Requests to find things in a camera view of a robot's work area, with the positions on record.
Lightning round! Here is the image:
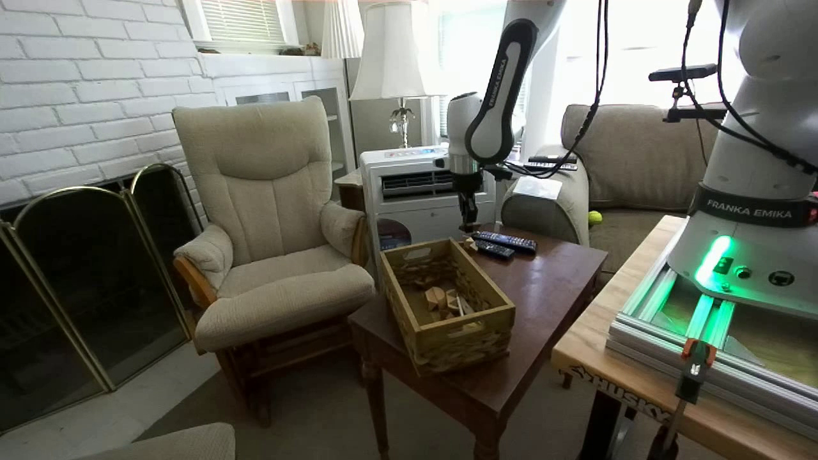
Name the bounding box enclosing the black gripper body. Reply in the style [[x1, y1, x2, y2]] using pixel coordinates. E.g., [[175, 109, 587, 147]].
[[449, 171, 484, 205]]

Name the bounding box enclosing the woven rectangular basket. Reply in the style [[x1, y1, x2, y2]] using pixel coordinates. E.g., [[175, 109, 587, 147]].
[[378, 236, 519, 378]]

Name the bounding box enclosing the long black remote control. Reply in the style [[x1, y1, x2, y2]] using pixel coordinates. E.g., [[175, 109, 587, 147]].
[[470, 228, 539, 256]]

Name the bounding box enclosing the short black remote control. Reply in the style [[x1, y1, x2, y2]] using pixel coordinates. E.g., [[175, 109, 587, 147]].
[[473, 236, 519, 261]]

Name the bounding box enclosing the white portable air conditioner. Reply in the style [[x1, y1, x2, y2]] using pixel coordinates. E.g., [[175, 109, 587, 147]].
[[358, 141, 497, 275]]

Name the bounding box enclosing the black flat device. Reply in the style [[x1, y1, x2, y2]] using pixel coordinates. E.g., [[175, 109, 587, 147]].
[[523, 146, 583, 173]]

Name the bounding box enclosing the wedge shaped wooden block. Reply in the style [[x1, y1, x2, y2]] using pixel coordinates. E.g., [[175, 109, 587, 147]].
[[445, 290, 476, 320]]

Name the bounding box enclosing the dark wood side table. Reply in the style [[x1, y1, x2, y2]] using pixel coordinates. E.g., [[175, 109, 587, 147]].
[[344, 225, 611, 460]]

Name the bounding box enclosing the table lamp smooth white shade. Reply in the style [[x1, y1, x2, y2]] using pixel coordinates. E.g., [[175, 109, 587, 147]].
[[349, 0, 446, 147]]

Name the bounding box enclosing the beige sofa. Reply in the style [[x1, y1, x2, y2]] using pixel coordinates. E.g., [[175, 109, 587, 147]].
[[560, 100, 726, 275]]

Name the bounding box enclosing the light wood workbench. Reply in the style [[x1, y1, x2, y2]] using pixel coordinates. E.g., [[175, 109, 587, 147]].
[[548, 211, 818, 460]]

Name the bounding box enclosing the beige recliner armchair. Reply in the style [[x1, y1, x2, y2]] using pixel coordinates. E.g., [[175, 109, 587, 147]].
[[171, 93, 378, 428]]

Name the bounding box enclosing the orange black clamp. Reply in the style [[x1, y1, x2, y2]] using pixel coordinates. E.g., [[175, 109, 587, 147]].
[[647, 335, 718, 460]]

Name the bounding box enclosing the white framed window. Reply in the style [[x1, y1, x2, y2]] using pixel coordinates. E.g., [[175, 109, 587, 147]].
[[175, 0, 300, 55]]

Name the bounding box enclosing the brass framed fireplace screen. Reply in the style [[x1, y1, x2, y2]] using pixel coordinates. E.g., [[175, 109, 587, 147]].
[[0, 161, 206, 436]]

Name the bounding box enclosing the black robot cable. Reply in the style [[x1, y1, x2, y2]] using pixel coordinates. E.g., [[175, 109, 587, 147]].
[[507, 0, 818, 184]]

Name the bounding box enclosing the black camera on tripod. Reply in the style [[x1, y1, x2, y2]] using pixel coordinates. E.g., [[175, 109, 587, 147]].
[[647, 60, 730, 125]]

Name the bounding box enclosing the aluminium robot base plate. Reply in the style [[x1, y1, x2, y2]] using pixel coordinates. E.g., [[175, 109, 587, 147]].
[[605, 262, 818, 441]]

